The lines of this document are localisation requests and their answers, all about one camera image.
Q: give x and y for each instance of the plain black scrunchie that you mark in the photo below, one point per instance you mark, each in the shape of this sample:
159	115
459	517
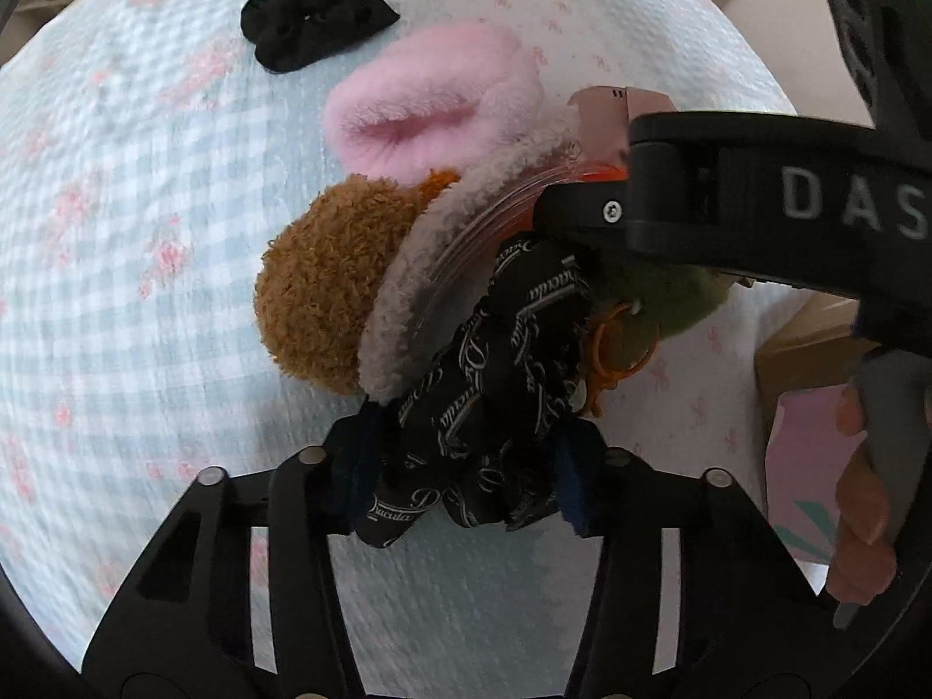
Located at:
309	23

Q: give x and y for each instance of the pink fluffy scrunchie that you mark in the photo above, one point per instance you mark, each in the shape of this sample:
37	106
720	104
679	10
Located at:
429	105

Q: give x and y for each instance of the green fluffy scrunchie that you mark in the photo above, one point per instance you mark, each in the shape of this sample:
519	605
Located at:
666	302

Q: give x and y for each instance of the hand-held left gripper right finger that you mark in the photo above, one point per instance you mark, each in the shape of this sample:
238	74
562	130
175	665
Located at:
575	482

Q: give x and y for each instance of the black printed scrunchie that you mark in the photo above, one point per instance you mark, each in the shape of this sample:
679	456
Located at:
502	386

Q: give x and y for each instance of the clear plastic container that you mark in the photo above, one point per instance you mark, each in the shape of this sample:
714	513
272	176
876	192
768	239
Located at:
502	215

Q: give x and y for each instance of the rose metallic box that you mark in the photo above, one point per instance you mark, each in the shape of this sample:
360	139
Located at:
608	127

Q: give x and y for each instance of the blue checked floral bedspread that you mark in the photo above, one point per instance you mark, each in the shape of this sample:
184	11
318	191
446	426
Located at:
145	233

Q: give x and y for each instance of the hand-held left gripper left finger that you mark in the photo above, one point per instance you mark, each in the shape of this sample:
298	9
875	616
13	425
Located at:
355	477

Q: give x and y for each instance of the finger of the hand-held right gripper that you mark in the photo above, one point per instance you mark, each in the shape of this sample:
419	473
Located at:
582	211

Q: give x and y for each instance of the brown cardboard box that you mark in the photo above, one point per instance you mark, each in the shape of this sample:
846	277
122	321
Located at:
801	353

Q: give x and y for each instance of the orange fluffy scrunchie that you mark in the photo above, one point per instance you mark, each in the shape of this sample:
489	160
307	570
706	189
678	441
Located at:
439	180

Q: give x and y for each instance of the cream fluffy scrunchie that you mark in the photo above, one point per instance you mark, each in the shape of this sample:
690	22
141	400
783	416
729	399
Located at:
426	269

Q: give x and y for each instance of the brown fluffy scrunchie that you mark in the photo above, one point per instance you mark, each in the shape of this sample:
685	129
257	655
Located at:
328	291

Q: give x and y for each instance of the person's right hand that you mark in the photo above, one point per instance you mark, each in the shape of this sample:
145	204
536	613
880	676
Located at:
865	502

